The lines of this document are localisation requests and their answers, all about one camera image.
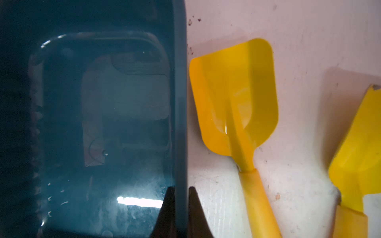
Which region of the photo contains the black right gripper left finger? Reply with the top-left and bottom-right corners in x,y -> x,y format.
150,186 -> 176,238

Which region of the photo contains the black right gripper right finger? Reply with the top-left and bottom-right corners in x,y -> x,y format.
188,186 -> 213,238

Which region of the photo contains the dark teal storage box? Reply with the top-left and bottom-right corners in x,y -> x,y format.
1,1 -> 188,238

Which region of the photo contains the yellow square shovel yellow handle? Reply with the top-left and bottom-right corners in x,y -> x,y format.
189,38 -> 281,238

